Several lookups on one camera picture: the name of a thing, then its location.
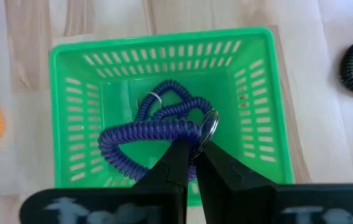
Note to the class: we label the green plastic slotted basket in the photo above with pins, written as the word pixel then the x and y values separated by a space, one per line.
pixel 117 93

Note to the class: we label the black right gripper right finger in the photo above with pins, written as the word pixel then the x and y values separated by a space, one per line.
pixel 223 186

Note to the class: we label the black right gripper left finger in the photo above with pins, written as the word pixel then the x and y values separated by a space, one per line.
pixel 167 174

